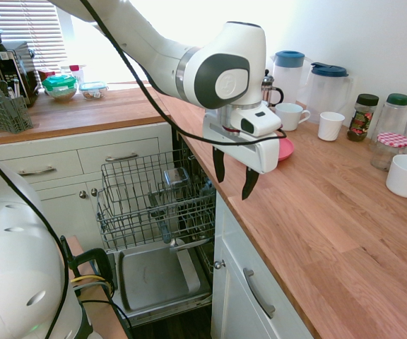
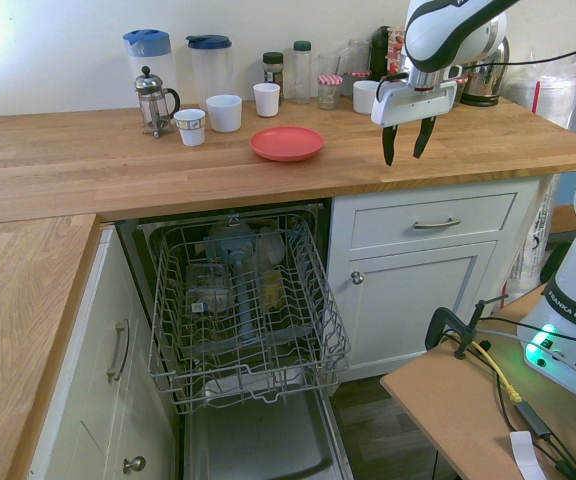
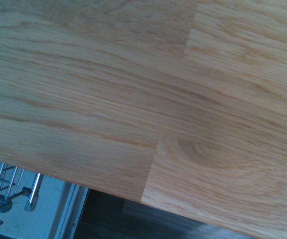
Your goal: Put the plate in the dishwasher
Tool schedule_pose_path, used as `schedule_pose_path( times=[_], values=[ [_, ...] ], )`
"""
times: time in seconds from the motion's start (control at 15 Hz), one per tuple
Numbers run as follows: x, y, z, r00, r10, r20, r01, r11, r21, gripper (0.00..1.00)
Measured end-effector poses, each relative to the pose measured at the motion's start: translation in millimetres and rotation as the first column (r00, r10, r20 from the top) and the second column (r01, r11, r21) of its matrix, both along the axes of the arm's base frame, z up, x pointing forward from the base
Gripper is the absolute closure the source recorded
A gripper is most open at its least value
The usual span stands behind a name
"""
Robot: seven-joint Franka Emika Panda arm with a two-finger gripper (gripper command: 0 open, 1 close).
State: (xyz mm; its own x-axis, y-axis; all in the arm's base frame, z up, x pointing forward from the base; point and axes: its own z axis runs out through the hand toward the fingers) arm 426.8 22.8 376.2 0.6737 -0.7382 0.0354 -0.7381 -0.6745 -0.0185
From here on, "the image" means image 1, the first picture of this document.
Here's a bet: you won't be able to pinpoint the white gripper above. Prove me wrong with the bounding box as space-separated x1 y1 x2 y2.
202 109 281 201

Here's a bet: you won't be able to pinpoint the pink plastic plate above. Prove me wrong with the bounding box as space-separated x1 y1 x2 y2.
277 137 295 162

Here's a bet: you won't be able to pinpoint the grey dishwasher spray tube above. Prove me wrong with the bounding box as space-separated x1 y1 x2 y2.
148 190 174 246

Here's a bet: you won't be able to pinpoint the steel dishwasher door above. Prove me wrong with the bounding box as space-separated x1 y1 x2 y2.
113 242 213 328

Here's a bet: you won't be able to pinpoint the clear glass food container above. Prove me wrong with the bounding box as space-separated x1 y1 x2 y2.
163 167 191 189

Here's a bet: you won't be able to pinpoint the glass French press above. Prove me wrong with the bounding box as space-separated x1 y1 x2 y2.
261 69 285 108

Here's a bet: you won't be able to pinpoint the white ribbed cup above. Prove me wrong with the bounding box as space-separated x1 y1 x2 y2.
317 111 346 141

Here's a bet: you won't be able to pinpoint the clear pitcher light blue lid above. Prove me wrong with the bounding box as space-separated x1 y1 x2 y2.
269 49 313 107

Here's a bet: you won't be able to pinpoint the clear pitcher dark blue lid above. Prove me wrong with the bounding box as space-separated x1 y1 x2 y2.
297 62 354 125

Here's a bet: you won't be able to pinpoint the dark coffee jar black lid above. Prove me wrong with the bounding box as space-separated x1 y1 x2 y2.
346 93 380 143

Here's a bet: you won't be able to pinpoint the glass jar red checkered lid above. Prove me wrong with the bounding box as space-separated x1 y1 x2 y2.
370 131 407 172

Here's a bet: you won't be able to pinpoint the black C-clamp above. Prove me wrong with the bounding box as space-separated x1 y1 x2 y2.
64 235 115 295

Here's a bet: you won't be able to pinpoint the food container blue lid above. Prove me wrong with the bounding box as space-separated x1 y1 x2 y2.
78 81 110 101

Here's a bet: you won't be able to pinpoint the clear bottle green lid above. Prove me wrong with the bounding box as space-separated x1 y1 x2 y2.
374 93 407 149

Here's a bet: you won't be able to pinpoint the white bottle red cap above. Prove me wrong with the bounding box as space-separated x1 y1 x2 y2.
69 64 86 84

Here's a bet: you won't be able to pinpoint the food container green lid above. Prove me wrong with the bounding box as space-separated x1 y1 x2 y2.
41 73 78 104

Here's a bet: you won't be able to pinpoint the wooden robot mounting board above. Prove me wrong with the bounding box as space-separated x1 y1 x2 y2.
64 235 131 339

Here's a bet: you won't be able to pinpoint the grey plastic cutlery basket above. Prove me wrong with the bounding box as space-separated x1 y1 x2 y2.
0 74 35 135

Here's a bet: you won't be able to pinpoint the window blinds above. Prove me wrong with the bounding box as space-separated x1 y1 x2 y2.
0 0 67 71

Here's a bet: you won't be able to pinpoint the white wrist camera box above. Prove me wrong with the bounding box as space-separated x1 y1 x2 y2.
230 105 283 138

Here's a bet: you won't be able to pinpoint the grey wire dishwasher rack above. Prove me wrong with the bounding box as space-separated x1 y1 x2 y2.
95 148 217 253

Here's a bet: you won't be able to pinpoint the white mug with handle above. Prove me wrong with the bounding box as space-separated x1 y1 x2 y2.
274 102 312 132

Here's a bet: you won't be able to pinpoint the brushed metal drawer handle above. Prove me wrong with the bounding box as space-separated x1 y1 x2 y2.
105 152 139 163
17 166 57 177
242 267 276 320

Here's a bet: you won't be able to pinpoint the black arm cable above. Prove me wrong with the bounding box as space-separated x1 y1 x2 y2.
0 0 288 339

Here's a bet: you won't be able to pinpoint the yellow cable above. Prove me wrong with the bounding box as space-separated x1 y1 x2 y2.
71 275 106 284

